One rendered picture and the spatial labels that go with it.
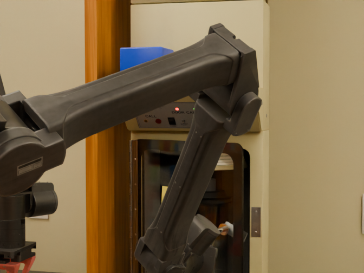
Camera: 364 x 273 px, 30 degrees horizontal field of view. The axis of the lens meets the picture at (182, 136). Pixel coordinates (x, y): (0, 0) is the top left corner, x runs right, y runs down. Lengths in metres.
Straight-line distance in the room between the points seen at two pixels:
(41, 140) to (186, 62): 0.24
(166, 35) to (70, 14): 0.62
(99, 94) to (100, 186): 0.79
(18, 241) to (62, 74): 0.90
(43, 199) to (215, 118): 0.52
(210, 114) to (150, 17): 0.65
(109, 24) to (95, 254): 0.55
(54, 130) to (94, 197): 0.81
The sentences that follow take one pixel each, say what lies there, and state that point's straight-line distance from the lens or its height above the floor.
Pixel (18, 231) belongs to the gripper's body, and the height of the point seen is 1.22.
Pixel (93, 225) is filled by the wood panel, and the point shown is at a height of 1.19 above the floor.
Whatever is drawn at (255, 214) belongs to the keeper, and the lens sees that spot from 1.59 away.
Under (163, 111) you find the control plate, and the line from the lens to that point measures 1.54.
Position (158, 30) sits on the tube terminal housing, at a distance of 1.63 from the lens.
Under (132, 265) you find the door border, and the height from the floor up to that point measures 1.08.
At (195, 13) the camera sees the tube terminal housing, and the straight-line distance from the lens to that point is 1.61.
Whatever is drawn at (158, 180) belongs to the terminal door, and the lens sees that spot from 1.59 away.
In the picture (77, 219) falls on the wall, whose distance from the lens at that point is 2.19.
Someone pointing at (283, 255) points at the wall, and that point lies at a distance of 2.05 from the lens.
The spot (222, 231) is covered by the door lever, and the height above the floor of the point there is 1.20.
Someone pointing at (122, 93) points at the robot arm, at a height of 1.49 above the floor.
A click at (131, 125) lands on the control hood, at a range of 1.60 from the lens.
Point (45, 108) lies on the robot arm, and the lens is 0.81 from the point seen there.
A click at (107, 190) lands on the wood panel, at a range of 1.65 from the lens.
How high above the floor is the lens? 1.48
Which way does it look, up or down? 3 degrees down
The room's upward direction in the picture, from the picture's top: straight up
